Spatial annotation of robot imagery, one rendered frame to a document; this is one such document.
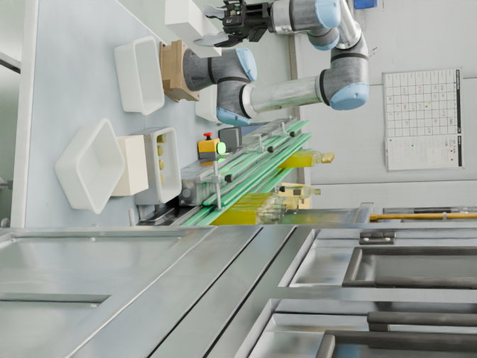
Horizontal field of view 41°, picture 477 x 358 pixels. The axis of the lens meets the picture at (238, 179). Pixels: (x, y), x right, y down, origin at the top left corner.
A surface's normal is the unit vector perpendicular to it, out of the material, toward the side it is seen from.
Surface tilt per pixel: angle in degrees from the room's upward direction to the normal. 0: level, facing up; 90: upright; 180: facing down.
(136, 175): 0
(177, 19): 90
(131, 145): 0
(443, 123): 90
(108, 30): 0
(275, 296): 90
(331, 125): 90
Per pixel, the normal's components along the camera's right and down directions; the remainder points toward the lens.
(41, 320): -0.09, -0.98
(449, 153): -0.31, 0.19
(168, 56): -0.29, -0.15
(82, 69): 0.96, -0.04
